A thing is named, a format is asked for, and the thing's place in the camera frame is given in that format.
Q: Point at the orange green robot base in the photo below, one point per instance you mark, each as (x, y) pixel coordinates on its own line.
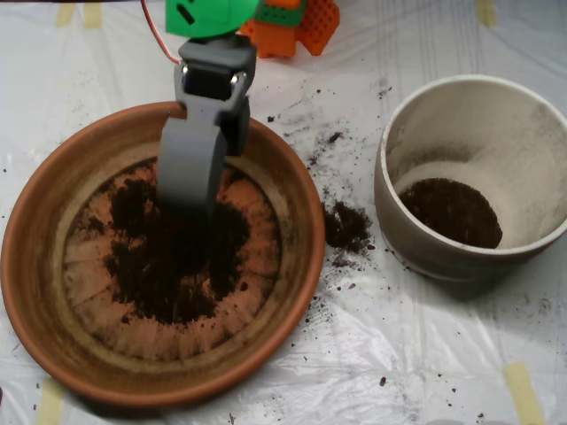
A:
(277, 42)

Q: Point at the clear plastic cover sheet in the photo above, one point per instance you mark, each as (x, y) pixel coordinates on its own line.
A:
(398, 332)

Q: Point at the beige masking tape strip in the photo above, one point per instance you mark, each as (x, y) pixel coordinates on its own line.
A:
(486, 12)
(525, 394)
(65, 15)
(51, 405)
(93, 17)

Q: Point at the terracotta clay bowl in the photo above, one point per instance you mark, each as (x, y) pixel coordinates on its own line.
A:
(35, 310)

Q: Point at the white ceramic pot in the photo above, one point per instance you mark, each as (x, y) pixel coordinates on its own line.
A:
(443, 261)

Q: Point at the dark soil heap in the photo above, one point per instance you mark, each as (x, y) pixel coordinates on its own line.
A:
(168, 274)

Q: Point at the spilled soil pile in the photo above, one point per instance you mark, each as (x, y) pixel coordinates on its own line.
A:
(347, 228)

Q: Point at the grey gripper black servo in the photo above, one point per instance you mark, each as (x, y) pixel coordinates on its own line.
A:
(208, 85)

